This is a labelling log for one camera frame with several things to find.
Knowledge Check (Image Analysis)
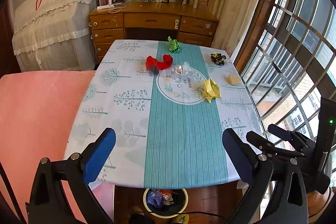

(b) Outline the yellow paper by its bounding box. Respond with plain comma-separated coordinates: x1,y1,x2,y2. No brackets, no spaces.
201,79,221,103

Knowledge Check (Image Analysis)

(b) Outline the dark floral wrapper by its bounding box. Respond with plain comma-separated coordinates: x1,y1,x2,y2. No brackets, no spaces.
210,53,226,66

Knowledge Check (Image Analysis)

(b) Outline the clear plastic wrapper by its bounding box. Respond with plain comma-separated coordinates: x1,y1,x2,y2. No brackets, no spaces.
171,62,191,76

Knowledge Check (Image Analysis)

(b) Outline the red paper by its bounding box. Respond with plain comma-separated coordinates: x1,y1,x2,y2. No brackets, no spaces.
145,55,173,72

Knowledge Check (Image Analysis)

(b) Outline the green paper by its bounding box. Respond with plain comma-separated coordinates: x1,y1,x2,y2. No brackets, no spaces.
168,37,180,53

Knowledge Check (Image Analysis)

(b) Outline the purple plastic bag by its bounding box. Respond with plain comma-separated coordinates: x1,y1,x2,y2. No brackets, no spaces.
146,189,164,208

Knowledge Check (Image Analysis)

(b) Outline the blue trash bin cream rim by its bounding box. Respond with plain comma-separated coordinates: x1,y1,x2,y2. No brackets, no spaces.
143,188,189,219

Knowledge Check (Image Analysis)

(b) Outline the person right hand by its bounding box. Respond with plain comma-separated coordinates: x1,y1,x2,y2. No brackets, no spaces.
306,186,335,223

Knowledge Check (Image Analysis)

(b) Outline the right yellow knitted slipper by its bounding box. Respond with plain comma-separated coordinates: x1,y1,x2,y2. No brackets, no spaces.
171,214,190,224

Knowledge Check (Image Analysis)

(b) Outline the blue white patterned tablecloth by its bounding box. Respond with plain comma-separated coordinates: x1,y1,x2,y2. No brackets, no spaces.
65,40,261,189

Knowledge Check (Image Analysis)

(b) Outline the white lace covered cabinet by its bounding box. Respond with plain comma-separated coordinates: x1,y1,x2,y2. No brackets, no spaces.
12,0,97,72

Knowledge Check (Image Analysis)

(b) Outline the wooden desk with drawers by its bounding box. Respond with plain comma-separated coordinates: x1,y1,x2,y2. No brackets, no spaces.
89,2,219,62

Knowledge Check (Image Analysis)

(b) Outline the black cable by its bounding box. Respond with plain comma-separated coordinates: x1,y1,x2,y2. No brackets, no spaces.
180,210,227,222

